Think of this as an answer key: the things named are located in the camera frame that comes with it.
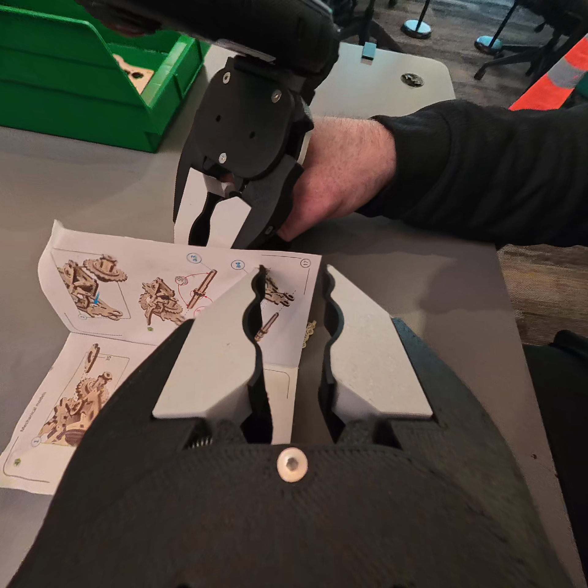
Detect white instruction booklet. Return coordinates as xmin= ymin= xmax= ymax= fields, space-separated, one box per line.
xmin=0 ymin=220 xmax=322 ymax=496

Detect orange reflective vest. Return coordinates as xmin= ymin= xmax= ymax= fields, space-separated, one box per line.
xmin=509 ymin=32 xmax=588 ymax=111

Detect wooden parts sheet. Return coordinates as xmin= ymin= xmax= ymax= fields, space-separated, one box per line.
xmin=112 ymin=54 xmax=155 ymax=95

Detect person's dark trousers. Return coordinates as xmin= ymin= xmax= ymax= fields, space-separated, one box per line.
xmin=524 ymin=330 xmax=588 ymax=588

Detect person's right hand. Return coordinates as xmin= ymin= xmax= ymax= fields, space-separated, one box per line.
xmin=276 ymin=116 xmax=398 ymax=243

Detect green plastic bin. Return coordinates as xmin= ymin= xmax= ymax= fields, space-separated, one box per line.
xmin=0 ymin=78 xmax=205 ymax=153
xmin=0 ymin=0 xmax=205 ymax=111

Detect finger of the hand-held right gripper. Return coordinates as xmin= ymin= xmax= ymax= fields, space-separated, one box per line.
xmin=174 ymin=169 xmax=210 ymax=245
xmin=207 ymin=178 xmax=252 ymax=250

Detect person's right forearm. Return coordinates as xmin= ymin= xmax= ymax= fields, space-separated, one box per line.
xmin=358 ymin=99 xmax=588 ymax=249

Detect black office chair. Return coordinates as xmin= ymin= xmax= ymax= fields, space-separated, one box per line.
xmin=337 ymin=0 xmax=405 ymax=53
xmin=473 ymin=0 xmax=588 ymax=81

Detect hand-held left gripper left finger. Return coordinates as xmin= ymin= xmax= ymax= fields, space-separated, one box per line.
xmin=152 ymin=265 xmax=273 ymax=443

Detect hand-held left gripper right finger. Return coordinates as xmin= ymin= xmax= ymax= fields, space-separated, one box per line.
xmin=318 ymin=264 xmax=433 ymax=438

